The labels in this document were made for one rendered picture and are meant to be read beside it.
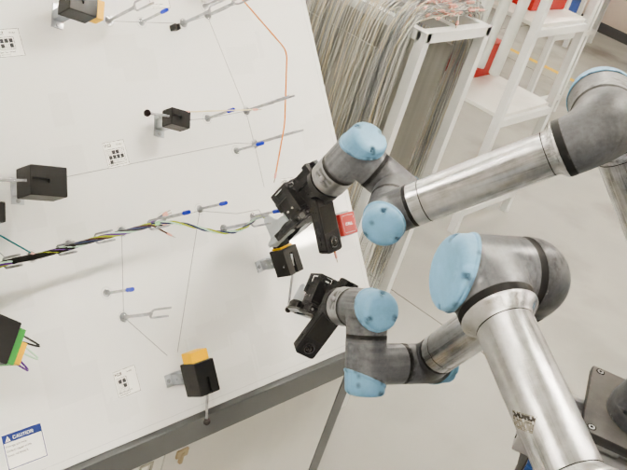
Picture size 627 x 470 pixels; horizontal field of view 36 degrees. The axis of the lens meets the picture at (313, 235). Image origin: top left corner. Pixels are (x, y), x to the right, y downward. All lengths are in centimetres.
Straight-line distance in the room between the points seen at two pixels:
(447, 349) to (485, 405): 208
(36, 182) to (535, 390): 84
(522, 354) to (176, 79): 96
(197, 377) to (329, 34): 126
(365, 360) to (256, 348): 35
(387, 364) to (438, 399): 196
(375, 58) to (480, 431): 157
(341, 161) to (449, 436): 194
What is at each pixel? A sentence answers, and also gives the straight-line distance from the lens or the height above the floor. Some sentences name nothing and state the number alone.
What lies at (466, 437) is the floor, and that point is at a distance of 356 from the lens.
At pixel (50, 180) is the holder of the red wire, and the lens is 162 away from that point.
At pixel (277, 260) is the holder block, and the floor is 110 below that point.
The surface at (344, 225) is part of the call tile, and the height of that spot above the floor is 111.
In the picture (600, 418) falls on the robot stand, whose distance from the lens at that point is 179.
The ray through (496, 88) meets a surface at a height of 66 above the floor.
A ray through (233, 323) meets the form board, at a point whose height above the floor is 98.
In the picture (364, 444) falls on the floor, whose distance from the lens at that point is 333.
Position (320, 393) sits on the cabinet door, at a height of 71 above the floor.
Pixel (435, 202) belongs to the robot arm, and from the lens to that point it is 160.
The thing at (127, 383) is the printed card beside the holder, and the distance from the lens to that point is 179.
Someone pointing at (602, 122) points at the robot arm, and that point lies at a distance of 156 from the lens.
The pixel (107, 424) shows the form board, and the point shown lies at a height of 90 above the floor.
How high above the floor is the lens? 209
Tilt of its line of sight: 28 degrees down
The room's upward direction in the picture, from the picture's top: 18 degrees clockwise
